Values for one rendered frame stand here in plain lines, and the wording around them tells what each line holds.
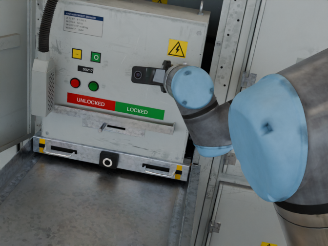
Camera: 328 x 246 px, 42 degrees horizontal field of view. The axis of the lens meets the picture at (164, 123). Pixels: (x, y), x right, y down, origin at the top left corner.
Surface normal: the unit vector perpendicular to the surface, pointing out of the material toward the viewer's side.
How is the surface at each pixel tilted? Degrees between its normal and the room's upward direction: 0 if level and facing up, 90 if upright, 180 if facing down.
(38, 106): 90
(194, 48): 90
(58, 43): 90
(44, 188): 0
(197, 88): 71
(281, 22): 90
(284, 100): 39
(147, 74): 75
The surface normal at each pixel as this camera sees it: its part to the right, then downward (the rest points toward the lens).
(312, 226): -0.38, 0.56
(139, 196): 0.14, -0.90
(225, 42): -0.14, 0.40
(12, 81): 0.88, 0.30
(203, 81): 0.13, 0.10
